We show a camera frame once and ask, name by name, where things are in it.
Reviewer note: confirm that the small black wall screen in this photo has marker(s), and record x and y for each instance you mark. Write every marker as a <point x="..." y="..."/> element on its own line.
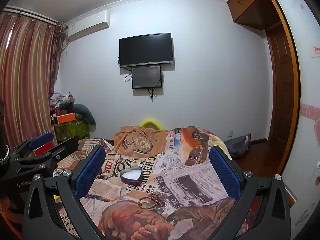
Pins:
<point x="147" y="77"/>

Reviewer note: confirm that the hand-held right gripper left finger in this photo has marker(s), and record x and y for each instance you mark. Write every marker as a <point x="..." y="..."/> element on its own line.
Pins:
<point x="90" y="170"/>

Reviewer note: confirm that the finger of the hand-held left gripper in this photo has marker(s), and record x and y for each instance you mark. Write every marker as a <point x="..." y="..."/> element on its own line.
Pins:
<point x="41" y="139"/>
<point x="68" y="145"/>

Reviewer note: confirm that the grey cushion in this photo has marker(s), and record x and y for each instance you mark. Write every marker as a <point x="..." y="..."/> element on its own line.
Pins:
<point x="86" y="112"/>

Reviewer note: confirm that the red box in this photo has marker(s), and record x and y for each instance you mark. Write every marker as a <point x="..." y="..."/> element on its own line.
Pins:
<point x="41" y="152"/>

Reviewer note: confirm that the curtain rod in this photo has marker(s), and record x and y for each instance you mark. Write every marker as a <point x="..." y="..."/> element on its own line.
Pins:
<point x="32" y="15"/>

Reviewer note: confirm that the orange box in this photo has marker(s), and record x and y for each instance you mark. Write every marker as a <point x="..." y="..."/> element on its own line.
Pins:
<point x="65" y="118"/>

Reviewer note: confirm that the wooden door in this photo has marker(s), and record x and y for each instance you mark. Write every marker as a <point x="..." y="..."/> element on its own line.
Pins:
<point x="280" y="92"/>

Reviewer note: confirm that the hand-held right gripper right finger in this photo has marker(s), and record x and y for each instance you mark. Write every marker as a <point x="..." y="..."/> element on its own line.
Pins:
<point x="225" y="172"/>

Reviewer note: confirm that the dark bag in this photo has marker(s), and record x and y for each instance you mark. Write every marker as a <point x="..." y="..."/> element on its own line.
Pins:
<point x="237" y="146"/>

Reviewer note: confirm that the black wall television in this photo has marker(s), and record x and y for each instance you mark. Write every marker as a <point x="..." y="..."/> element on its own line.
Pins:
<point x="146" y="50"/>

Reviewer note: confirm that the pile of clothes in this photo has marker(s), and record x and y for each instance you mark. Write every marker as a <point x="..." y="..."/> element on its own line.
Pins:
<point x="61" y="102"/>

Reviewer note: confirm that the striped curtain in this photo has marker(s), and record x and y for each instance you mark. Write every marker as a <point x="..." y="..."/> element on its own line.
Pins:
<point x="25" y="80"/>

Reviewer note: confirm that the wall socket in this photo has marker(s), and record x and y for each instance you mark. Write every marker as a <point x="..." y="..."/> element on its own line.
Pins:
<point x="230" y="133"/>

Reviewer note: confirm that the green patterned storage box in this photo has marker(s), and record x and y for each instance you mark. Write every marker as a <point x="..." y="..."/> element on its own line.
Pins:
<point x="72" y="130"/>

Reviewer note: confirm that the wooden overhead cabinet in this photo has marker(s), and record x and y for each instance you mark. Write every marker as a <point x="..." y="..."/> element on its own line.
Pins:
<point x="250" y="2"/>

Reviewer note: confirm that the white air conditioner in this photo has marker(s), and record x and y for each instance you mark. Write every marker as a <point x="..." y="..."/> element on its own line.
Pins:
<point x="87" y="26"/>

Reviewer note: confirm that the purple heart-shaped tin box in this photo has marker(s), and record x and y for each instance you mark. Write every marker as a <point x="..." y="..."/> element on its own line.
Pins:
<point x="131" y="175"/>

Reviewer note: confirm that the printed blanket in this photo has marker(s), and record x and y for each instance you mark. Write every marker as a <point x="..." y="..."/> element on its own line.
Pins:
<point x="175" y="180"/>

